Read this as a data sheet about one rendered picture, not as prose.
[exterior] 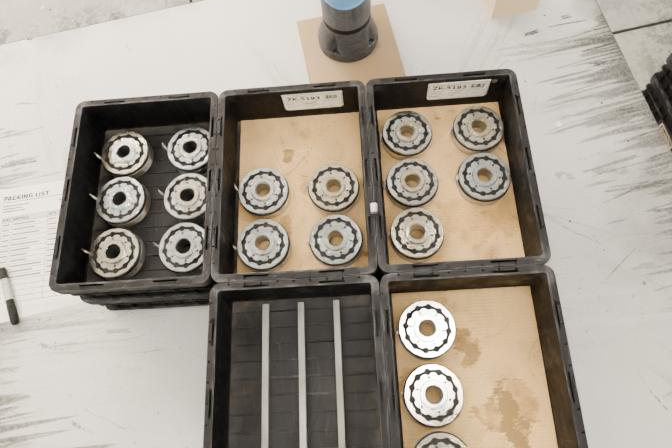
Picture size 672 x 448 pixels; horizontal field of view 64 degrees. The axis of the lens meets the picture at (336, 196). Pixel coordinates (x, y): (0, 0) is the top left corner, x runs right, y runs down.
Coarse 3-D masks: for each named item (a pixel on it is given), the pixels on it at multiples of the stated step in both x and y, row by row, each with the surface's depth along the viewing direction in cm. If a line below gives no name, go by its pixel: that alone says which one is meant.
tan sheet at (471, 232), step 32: (448, 128) 115; (384, 160) 113; (448, 160) 112; (384, 192) 110; (448, 192) 109; (512, 192) 108; (448, 224) 107; (480, 224) 106; (512, 224) 106; (448, 256) 105; (480, 256) 104; (512, 256) 104
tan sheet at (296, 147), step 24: (264, 120) 119; (288, 120) 118; (312, 120) 118; (336, 120) 117; (240, 144) 117; (264, 144) 116; (288, 144) 116; (312, 144) 116; (336, 144) 115; (360, 144) 115; (240, 168) 115; (288, 168) 114; (312, 168) 113; (360, 168) 113; (264, 192) 112; (360, 192) 111; (240, 216) 111; (288, 216) 110; (312, 216) 110; (360, 216) 109; (336, 240) 107; (240, 264) 107; (288, 264) 106; (312, 264) 106; (360, 264) 105
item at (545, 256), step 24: (456, 72) 108; (480, 72) 107; (504, 72) 107; (528, 144) 101; (528, 168) 99; (384, 240) 96; (384, 264) 95; (408, 264) 94; (432, 264) 94; (456, 264) 94; (480, 264) 93; (504, 264) 93; (528, 264) 93
